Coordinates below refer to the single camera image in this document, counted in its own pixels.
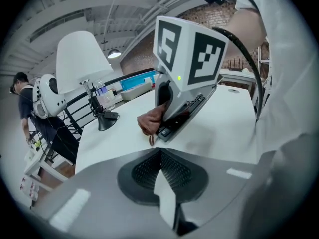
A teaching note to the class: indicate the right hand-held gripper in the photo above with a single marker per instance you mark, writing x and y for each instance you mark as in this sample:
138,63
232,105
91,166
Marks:
207,58

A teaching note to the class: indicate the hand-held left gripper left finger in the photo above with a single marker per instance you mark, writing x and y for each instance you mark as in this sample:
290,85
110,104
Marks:
94,195

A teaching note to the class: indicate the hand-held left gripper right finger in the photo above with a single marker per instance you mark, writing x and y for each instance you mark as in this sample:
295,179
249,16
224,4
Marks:
219,190

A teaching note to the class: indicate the brown cloth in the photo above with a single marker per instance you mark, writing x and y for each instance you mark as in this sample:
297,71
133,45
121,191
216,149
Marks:
149,119

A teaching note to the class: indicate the dark grey keyboard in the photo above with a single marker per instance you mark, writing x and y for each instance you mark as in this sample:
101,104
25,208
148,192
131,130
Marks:
165,133

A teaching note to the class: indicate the person's right forearm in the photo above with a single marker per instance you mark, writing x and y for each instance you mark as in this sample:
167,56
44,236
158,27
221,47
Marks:
246,29

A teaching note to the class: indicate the blue plastic bin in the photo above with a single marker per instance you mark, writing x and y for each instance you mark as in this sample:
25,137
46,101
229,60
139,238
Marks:
134,82

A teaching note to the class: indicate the black metal railing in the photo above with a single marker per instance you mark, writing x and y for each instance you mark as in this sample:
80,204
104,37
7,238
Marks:
117,79

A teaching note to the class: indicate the black power adapter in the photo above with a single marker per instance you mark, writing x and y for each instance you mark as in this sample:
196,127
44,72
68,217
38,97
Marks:
111,115

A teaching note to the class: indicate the white round desk grommet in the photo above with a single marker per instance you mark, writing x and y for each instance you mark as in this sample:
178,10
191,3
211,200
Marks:
233,91

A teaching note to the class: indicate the white side table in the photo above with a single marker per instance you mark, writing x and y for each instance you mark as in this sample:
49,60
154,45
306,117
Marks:
37,163

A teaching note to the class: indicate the clear water bottle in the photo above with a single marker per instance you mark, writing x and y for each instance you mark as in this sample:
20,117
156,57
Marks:
104,98

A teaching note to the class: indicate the black router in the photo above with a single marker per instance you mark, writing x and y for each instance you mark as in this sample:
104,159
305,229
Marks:
235,67

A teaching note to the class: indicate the grey pendant lamp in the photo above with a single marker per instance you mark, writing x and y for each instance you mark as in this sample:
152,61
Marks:
113,54

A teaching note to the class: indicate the small yellow-green object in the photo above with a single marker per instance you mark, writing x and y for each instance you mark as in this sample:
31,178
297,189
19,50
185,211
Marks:
37,145

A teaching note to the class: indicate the white lamp shade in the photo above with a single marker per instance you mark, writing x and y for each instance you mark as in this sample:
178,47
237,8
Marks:
79,58

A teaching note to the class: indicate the white hard-shell backpack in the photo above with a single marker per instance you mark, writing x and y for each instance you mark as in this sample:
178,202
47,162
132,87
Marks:
48,96

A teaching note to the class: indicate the person's white shirt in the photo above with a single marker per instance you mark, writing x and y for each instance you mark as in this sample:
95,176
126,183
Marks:
286,71

